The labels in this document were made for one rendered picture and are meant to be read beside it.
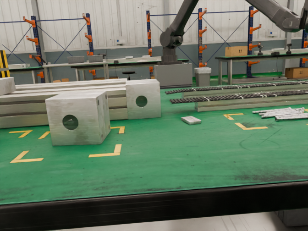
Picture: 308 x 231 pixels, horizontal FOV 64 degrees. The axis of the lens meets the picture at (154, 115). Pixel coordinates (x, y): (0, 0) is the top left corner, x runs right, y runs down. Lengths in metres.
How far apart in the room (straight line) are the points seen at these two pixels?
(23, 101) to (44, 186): 0.38
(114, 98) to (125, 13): 7.88
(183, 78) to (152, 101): 0.68
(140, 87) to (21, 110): 0.31
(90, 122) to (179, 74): 0.88
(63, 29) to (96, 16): 1.10
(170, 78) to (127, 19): 7.23
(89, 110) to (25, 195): 0.20
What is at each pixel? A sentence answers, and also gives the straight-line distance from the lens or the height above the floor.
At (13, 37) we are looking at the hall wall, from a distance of 9.26.
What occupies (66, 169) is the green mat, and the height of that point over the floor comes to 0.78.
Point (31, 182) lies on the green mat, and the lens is 0.41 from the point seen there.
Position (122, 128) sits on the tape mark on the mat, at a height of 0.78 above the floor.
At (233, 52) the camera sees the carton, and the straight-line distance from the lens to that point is 6.10.
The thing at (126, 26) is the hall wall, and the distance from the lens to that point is 8.45.
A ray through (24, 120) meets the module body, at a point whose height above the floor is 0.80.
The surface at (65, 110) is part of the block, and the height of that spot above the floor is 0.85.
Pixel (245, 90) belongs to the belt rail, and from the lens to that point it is 0.98.
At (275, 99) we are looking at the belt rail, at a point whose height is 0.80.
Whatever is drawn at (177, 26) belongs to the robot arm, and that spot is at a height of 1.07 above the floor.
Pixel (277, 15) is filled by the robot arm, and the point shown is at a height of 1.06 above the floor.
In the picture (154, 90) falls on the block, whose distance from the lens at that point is 0.66.
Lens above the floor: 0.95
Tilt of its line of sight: 14 degrees down
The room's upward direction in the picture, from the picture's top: 3 degrees counter-clockwise
